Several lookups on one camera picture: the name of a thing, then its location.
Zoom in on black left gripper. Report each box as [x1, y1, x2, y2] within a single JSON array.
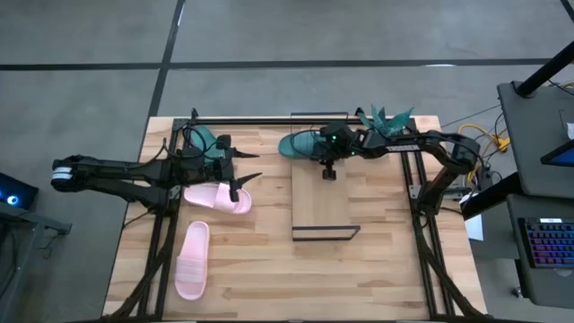
[[177, 133, 264, 204]]

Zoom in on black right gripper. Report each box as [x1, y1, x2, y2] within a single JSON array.
[[293, 121, 367, 182]]

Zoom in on green rubber slide sandal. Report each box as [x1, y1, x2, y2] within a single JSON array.
[[276, 128, 331, 161], [188, 125, 227, 162]]

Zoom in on pink rubber slide sandal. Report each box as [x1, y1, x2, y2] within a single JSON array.
[[182, 181, 253, 215], [173, 220, 212, 302]]

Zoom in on green snake plant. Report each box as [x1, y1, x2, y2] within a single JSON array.
[[357, 104, 415, 138]]

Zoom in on white paper sheet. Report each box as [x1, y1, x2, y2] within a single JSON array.
[[464, 214, 485, 242]]

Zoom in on black desk beam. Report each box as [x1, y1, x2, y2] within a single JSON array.
[[460, 171, 525, 222]]

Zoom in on grey metal stand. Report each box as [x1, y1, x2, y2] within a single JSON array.
[[0, 201, 73, 323]]

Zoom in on black computer with blue lights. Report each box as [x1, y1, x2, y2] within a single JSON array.
[[0, 172, 39, 211]]

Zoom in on black pole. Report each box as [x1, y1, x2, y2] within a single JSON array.
[[514, 39, 574, 98]]

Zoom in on laptop with blue screen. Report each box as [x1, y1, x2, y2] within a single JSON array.
[[540, 138, 574, 168]]

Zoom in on backlit computer keyboard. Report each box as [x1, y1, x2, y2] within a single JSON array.
[[517, 217, 574, 269]]

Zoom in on grey keyboard desk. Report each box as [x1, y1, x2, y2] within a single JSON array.
[[505, 192, 574, 310]]

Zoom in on black aluminium table frame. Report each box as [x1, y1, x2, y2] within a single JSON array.
[[101, 106, 492, 323]]

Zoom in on black frame wooden shelf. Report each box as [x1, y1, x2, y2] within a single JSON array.
[[290, 111, 361, 242]]

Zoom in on yellow cable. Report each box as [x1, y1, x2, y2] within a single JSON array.
[[457, 123, 511, 180]]

